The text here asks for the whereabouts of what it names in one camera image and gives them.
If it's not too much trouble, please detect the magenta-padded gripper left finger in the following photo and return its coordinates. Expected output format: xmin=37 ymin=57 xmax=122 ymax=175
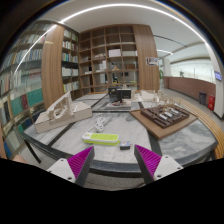
xmin=46 ymin=145 xmax=96 ymax=188

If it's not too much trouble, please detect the curved wooden slatted bench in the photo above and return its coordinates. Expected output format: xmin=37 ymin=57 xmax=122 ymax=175
xmin=173 ymin=95 xmax=224 ymax=160

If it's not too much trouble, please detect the black charger block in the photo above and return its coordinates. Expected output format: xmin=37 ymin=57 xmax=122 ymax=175
xmin=119 ymin=140 xmax=132 ymax=151

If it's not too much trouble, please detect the brown architectural model, wooden board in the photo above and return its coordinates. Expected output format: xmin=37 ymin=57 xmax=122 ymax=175
xmin=129 ymin=98 xmax=199 ymax=141

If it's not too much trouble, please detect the white architectural model, beige base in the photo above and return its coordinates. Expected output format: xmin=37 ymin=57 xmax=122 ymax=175
xmin=34 ymin=90 xmax=94 ymax=135

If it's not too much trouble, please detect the white coiled power cable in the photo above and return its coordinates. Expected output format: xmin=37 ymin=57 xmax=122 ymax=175
xmin=93 ymin=114 xmax=108 ymax=134

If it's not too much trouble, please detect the wall poster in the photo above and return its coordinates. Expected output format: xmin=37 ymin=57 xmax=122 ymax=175
xmin=145 ymin=56 xmax=161 ymax=67

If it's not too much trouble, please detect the dark bin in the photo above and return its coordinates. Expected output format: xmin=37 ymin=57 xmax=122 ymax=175
xmin=198 ymin=91 xmax=208 ymax=107

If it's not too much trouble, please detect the white and green power strip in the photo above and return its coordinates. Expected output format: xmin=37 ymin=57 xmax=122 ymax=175
xmin=81 ymin=131 xmax=121 ymax=147

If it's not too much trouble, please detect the dark bookshelf with books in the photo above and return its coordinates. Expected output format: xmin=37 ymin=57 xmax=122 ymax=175
xmin=61 ymin=28 xmax=81 ymax=100

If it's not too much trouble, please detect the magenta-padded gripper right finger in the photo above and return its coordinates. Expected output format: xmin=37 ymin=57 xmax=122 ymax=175
xmin=133 ymin=143 xmax=185 ymax=186

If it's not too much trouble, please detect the small white architectural model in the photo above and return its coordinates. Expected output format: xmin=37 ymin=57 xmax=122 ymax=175
xmin=139 ymin=89 xmax=160 ymax=103

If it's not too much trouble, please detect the wooden cubby shelf unit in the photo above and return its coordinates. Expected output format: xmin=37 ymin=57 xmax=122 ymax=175
xmin=77 ymin=24 xmax=141 ymax=95

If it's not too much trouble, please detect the wall screen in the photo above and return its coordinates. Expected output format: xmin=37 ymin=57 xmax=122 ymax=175
xmin=213 ymin=70 xmax=223 ymax=82

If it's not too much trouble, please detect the large bookshelf with colourful books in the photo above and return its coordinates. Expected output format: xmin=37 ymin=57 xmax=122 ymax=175
xmin=0 ymin=21 xmax=52 ymax=159

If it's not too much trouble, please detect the curved ceiling light strip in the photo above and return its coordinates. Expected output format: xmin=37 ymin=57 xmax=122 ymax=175
xmin=13 ymin=2 xmax=208 ymax=73

